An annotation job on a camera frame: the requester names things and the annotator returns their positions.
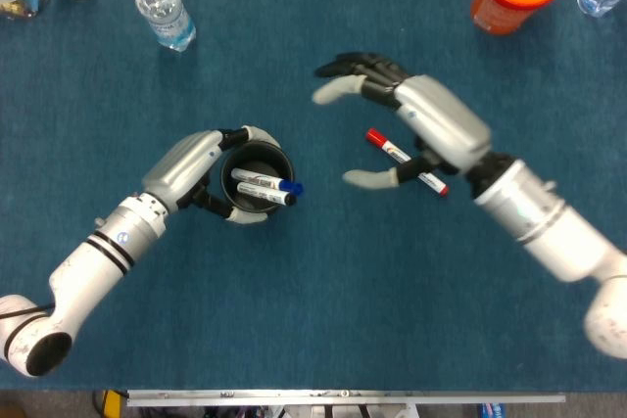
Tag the black mesh pen cup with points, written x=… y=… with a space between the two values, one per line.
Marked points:
x=259 y=161

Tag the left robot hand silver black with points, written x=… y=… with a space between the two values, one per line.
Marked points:
x=181 y=168

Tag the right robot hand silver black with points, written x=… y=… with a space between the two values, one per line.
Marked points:
x=441 y=119

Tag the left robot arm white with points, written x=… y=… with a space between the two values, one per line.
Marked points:
x=93 y=261

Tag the blue capped whiteboard marker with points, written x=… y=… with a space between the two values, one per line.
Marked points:
x=255 y=176

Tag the red capped whiteboard marker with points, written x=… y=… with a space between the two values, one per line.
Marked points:
x=387 y=146

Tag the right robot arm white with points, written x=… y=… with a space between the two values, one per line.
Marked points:
x=539 y=222

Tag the blue felt table cloth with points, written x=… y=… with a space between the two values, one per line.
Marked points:
x=313 y=291

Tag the black capped whiteboard marker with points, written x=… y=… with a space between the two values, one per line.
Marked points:
x=264 y=193

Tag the metal table edge rail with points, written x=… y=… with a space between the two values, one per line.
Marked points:
x=343 y=397

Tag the water bottle blue label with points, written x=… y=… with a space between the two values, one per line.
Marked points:
x=164 y=12

